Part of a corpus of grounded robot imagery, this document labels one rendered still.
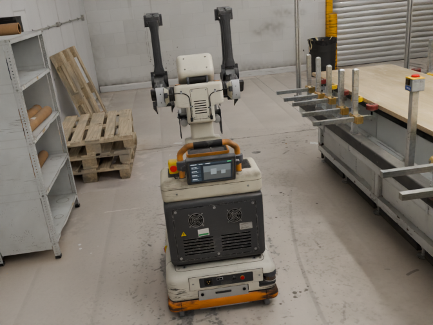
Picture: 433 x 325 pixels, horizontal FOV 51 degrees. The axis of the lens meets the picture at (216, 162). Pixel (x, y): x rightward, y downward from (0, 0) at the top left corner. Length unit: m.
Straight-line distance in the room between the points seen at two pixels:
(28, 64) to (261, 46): 6.34
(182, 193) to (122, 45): 7.21
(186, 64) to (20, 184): 1.45
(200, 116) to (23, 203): 1.46
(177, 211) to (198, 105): 0.62
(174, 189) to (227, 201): 0.29
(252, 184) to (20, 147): 1.61
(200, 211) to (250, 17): 7.39
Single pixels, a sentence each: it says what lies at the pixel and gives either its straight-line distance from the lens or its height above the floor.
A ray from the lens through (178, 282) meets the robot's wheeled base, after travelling 2.57.
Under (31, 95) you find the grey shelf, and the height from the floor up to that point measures 1.05.
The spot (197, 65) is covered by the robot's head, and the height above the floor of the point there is 1.33.
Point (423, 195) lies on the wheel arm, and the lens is 2.09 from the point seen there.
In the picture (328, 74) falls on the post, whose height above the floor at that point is 1.04.
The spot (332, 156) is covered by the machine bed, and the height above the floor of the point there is 0.17.
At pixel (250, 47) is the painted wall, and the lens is 9.59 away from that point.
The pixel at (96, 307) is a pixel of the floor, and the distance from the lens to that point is 2.96.
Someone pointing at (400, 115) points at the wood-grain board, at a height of 0.90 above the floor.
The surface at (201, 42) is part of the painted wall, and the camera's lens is 9.43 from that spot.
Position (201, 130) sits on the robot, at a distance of 2.69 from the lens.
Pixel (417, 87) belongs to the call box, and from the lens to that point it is 2.55.
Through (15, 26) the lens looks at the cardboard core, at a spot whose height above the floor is 1.61.
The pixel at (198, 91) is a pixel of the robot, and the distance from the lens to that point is 2.59.
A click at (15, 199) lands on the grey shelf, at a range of 3.41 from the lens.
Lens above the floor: 1.72
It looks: 21 degrees down
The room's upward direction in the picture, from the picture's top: 5 degrees counter-clockwise
